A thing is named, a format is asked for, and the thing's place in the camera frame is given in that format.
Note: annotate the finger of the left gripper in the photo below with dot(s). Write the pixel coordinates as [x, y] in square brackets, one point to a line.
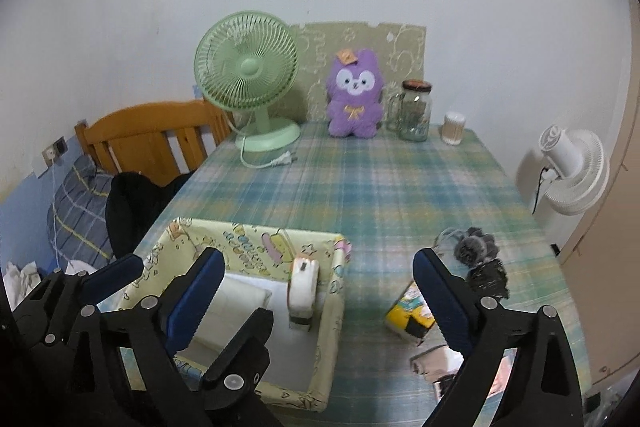
[107, 281]

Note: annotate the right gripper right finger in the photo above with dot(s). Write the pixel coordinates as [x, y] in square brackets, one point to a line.
[537, 392]

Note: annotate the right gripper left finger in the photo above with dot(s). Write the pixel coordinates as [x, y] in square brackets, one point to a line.
[229, 385]

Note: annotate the yellow cartoon tissue pack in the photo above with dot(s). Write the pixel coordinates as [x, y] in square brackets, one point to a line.
[409, 316]

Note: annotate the blue plaid pillow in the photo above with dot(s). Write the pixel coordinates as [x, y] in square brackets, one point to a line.
[76, 218]

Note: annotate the white folded cloth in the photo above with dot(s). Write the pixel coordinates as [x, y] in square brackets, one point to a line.
[231, 306]

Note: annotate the black garment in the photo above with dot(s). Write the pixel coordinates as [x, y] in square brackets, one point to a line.
[132, 207]

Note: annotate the beige door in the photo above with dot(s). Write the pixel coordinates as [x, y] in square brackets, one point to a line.
[601, 262]

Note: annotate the yellow cartoon storage box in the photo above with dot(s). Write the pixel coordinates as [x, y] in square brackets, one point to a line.
[258, 263]

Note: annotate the white orange small device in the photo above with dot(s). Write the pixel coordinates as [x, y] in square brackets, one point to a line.
[302, 292]

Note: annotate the white standing fan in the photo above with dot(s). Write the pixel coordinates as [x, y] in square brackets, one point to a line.
[578, 169]

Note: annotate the plaid tablecloth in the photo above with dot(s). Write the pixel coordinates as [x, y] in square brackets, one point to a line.
[389, 198]

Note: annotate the green desk fan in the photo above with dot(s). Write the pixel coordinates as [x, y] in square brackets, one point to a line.
[245, 63]

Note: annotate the cotton swab container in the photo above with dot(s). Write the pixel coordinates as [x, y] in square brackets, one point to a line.
[452, 128]

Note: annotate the purple plush toy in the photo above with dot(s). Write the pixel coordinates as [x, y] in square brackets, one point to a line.
[355, 94]

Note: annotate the glass mason jar mug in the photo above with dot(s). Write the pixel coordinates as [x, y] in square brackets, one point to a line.
[409, 111]

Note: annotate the patterned beige board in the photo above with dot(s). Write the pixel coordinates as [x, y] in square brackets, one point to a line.
[398, 47]

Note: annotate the wall power socket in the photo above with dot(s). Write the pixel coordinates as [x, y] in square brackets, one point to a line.
[54, 151]

